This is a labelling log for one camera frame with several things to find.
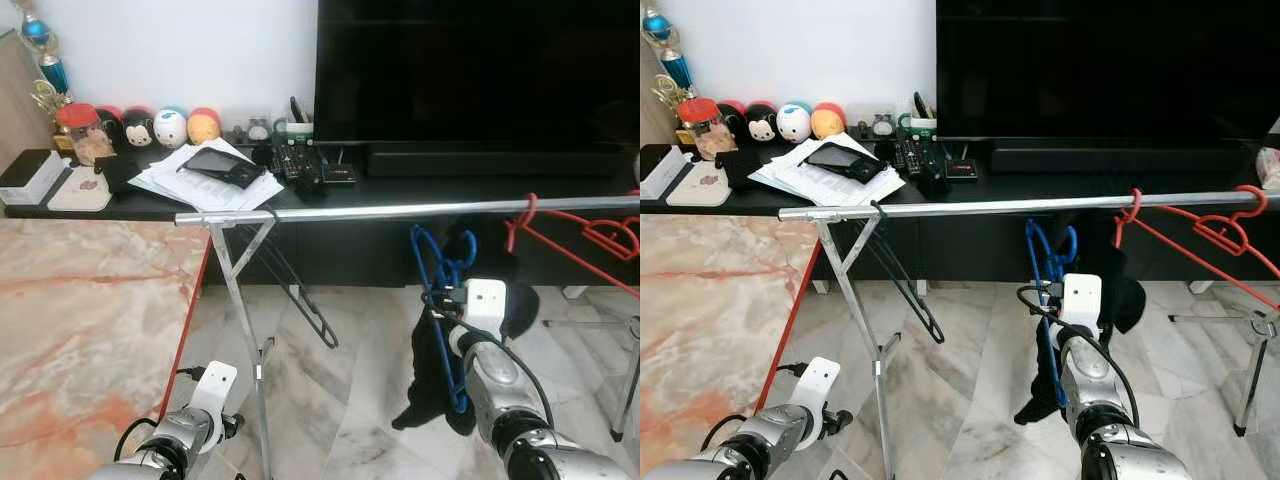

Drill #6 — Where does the blue plastic hanger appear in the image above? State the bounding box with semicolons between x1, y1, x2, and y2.
410;225;479;416
1025;220;1079;409

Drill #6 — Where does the silver metal clothes rack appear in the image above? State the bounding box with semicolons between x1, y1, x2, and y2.
175;195;640;480
778;190;1280;480

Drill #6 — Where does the black phone case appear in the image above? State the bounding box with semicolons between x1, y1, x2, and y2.
178;147;266;191
803;142;888;185

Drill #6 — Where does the black remote control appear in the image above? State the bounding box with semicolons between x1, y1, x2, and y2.
895;140;946;196
272;143;323;191

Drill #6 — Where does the beige card with red print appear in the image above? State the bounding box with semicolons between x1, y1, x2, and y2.
45;165;113;213
665;160;736;206

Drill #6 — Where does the small black pouch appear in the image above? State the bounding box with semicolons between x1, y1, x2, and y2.
720;150;766;191
100;155;141;196

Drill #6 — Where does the black TV console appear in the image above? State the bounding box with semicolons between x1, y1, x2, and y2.
0;140;640;291
640;140;1280;296

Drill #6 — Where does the white teal plush ball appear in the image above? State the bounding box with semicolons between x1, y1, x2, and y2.
153;106;189;149
777;100;813;144

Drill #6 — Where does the white black flat box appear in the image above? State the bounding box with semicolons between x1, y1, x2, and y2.
0;150;66;206
640;145;691;201

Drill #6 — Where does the green white pen cup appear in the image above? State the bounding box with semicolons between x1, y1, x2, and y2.
275;95;316;146
897;92;938;141

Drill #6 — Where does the black Mickey plush ball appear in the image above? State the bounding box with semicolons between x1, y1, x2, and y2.
745;100;779;144
122;105;154;149

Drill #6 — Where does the black plush ball red top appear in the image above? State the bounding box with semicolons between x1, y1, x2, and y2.
97;104;126;151
718;99;749;141

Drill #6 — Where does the black soundbar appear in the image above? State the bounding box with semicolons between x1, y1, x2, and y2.
988;140;1256;176
365;145;631;179

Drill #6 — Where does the beige wooden cabinet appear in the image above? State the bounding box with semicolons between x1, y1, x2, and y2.
0;30;31;171

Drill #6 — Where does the gold blue trophy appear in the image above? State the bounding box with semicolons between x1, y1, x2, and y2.
10;0;73;151
640;0;696;111

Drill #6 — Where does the black flat television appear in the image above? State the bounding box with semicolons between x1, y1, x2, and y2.
935;0;1280;146
313;0;640;151

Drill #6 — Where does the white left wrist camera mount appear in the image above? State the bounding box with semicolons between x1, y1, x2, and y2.
795;357;843;446
190;362;239;421

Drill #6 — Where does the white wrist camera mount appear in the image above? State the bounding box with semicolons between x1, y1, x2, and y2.
462;278;509;341
795;357;843;446
1058;272;1101;336
190;362;239;421

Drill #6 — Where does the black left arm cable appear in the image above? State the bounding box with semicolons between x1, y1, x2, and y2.
700;362;809;480
112;368;206;480

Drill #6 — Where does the black wire hanger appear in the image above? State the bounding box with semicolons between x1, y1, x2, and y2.
215;208;341;351
865;200;946;346

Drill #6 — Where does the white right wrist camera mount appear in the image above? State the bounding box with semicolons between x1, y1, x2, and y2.
1058;272;1101;336
462;278;509;341

